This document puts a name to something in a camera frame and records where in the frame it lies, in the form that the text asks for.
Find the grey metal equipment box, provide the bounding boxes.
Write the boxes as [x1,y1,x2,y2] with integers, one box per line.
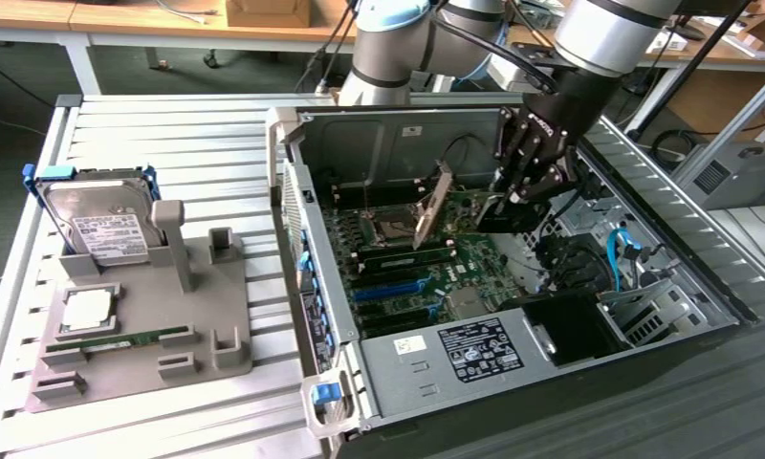
[671,142,765,211]

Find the green RAM stick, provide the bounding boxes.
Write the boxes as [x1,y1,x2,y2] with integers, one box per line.
[53,326,190,353]

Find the metal disk bay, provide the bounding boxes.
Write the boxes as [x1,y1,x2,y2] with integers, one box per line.
[595,279,709,348]

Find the blue data wire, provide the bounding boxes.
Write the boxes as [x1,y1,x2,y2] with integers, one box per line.
[603,228,643,294]

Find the silver CPU chip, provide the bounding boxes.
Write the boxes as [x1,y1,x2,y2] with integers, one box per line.
[61,290,115,331]

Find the grey power supply unit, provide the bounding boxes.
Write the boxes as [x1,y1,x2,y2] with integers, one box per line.
[355,308,555,417]

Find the black monitor stand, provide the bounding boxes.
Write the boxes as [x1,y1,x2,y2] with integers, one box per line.
[667,0,707,40]

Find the grey parts rack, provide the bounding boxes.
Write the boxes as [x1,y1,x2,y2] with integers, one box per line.
[22,199,255,415]

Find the black installed RAM stick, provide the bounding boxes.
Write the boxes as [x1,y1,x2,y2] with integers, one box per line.
[354,247,457,276]

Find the brown cardboard box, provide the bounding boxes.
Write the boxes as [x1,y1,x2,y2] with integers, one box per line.
[223,0,311,28]

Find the open PC case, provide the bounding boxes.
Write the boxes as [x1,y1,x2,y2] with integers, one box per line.
[263,102,761,459]

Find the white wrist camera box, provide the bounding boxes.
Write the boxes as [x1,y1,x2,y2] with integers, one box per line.
[485,42,574,93]

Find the black slanted pole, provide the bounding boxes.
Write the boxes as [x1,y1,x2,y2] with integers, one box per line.
[622,0,758,142]

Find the metal drive cage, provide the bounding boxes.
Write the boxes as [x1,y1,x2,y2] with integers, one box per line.
[559,142,627,233]

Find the hard disk in blue caddy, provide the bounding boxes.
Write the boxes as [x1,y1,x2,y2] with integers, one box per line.
[21,162,166,268]

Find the green expansion card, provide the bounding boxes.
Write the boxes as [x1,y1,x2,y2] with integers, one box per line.
[411,160,553,251]

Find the blue case latch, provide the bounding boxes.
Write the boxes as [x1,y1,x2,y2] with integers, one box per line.
[309,382,339,405]

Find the green motherboard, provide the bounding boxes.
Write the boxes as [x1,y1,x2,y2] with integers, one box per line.
[321,188,530,340]

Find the black power wire bundle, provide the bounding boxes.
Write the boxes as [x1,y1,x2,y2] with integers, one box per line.
[534,229,613,294]

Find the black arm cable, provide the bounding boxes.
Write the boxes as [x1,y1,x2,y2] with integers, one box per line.
[437,11,557,95]

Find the aluminium profile frame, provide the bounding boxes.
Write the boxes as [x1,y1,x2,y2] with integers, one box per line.
[699,79,765,159]

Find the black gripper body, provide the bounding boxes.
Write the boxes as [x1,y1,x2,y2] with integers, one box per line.
[519,71,623,154]

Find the wooden desk white frame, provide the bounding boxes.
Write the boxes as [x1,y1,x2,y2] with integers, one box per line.
[635,18,765,140]
[0,0,358,95]

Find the white cable with plug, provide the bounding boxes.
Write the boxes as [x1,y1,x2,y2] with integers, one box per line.
[154,0,221,23]

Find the small white box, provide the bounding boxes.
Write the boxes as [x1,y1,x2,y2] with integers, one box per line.
[646,31,689,54]

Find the grey chipset heatsink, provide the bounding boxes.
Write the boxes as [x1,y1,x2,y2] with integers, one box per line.
[443,288,493,320]

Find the blue expansion slot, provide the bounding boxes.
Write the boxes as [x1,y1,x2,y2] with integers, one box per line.
[349,280,423,302]

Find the black plastic shroud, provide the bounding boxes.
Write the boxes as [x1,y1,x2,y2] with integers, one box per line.
[519,292,633,368]

